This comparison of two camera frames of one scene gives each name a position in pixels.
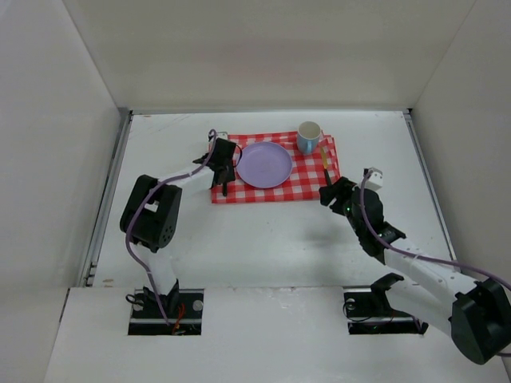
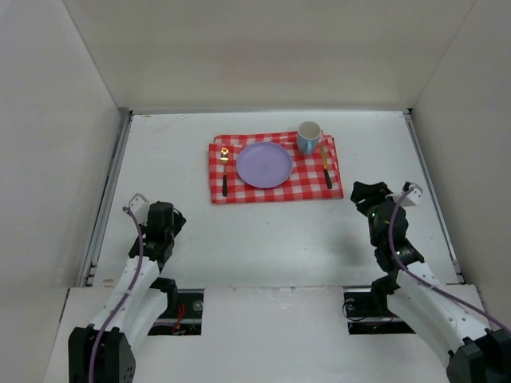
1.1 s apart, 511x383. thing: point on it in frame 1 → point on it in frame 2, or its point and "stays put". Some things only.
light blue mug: (308, 135) stays put
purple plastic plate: (264, 164) stays put
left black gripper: (223, 170) → (176, 219)
